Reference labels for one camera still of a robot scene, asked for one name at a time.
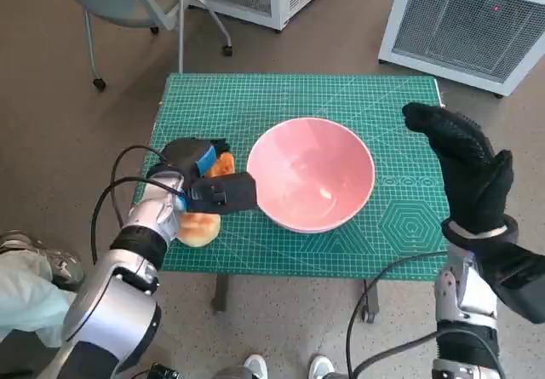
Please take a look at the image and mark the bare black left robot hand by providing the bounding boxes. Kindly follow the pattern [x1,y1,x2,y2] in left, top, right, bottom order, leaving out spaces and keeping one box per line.
[161,138,233,180]

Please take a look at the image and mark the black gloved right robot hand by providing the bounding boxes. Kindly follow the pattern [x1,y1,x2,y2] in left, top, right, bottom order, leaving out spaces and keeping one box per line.
[402,101,514,238]

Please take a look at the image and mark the orange striped toy pastry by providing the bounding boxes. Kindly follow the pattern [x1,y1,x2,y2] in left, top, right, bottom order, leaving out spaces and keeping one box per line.
[208,152,237,179]

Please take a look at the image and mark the round toy bread bun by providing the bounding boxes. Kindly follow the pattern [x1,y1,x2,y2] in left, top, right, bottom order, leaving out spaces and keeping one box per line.
[176,211,222,249]

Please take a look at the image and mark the pink bowl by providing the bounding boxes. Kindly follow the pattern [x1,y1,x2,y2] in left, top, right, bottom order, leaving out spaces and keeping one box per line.
[245,117,376,234]

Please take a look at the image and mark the green cutting mat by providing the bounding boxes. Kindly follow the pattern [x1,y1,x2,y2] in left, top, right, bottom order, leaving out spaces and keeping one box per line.
[131,72,448,281]

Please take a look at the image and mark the thin grey metal pole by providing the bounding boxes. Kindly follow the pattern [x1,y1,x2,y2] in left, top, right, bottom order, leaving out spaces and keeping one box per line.
[176,0,188,74]

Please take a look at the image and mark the dark table leg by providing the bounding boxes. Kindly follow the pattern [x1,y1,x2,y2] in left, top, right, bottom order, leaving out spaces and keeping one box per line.
[212,274,230,312]
[361,279,380,324]

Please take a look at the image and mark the large white mesh cabinet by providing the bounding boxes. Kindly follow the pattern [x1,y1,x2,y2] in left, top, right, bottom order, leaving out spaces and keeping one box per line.
[377,0,545,97]

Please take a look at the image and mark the grey office chair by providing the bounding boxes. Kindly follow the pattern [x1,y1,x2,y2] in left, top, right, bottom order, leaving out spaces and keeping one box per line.
[50,0,235,93]

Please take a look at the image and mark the small black device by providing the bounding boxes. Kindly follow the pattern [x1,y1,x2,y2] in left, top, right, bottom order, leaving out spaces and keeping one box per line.
[129,364,180,379]

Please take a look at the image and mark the person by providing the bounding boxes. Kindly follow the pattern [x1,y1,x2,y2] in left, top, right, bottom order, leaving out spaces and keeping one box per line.
[0,229,86,348]

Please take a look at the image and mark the white shoe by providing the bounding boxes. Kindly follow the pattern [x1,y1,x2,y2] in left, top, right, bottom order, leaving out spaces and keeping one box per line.
[308,353,336,379]
[244,353,268,379]

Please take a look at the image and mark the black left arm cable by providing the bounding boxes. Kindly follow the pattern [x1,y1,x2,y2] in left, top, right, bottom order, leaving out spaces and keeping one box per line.
[91,176,184,265]
[111,143,167,222]

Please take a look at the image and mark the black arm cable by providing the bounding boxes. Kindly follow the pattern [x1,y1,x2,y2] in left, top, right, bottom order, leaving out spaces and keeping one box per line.
[91,176,184,265]
[111,143,167,222]
[345,250,448,379]
[351,330,508,379]

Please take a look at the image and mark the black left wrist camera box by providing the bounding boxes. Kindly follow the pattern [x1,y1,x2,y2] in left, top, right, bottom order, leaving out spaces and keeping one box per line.
[185,172,260,216]

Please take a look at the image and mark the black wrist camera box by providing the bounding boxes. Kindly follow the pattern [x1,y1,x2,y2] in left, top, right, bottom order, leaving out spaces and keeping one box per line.
[185,172,260,216]
[476,242,545,323]

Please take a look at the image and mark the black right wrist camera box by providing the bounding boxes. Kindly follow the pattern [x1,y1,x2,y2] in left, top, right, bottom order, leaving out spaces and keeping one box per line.
[476,242,545,323]

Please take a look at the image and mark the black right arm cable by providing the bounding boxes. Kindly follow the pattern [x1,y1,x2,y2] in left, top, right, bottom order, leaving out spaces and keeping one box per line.
[345,250,448,379]
[351,330,508,379]

